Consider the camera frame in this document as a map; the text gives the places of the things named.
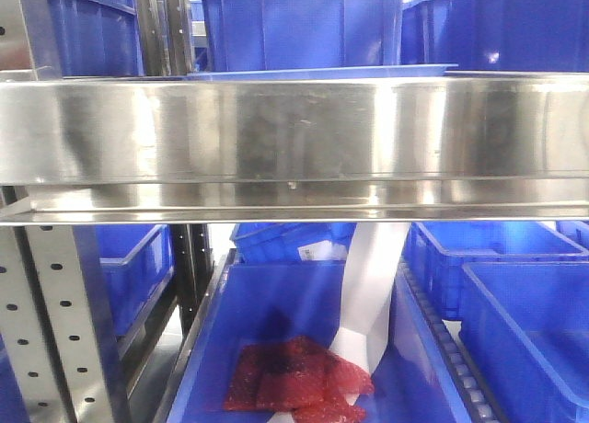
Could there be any perforated steel shelf upright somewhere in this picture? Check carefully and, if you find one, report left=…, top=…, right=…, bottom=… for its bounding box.
left=1, top=0, right=131, bottom=422

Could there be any blue bin lower centre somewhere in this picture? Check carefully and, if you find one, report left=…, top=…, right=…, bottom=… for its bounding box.
left=167, top=262, right=471, bottom=422

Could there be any blue bin rear centre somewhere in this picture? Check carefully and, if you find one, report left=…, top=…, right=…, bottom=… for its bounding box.
left=231, top=223, right=356, bottom=264

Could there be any blue bin lower right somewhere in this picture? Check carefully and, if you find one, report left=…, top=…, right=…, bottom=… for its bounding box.
left=460, top=262, right=588, bottom=422

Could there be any blue bin rear right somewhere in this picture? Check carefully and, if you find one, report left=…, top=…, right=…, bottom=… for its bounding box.
left=402, top=221, right=588, bottom=321

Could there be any blue bin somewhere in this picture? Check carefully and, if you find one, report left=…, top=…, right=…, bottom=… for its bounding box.
left=402, top=221, right=588, bottom=321
left=460, top=262, right=588, bottom=422
left=95, top=224, right=174, bottom=336
left=167, top=262, right=471, bottom=422
left=231, top=223, right=356, bottom=264

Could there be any blue crate upper right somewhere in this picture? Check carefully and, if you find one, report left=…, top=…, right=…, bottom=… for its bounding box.
left=400, top=0, right=588, bottom=73

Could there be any blue bin lower left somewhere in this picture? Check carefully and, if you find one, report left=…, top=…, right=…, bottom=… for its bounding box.
left=95, top=224, right=174, bottom=336

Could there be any red mesh bag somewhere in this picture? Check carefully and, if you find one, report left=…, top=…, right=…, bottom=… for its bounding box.
left=224, top=336, right=375, bottom=422

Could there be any stainless steel shelf rail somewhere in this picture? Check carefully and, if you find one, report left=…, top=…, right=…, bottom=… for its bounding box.
left=1, top=72, right=588, bottom=225

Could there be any blue plastic tray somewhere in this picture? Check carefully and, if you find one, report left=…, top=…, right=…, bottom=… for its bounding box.
left=187, top=63, right=456, bottom=81

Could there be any blue crate upper centre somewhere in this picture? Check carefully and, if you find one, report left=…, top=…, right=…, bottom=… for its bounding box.
left=202, top=0, right=403, bottom=72

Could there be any blue crate upper left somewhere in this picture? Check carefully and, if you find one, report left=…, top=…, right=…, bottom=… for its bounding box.
left=47, top=0, right=142, bottom=77

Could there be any blue crate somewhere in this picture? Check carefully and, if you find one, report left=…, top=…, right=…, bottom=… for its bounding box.
left=47, top=0, right=142, bottom=77
left=202, top=0, right=403, bottom=72
left=400, top=0, right=588, bottom=73

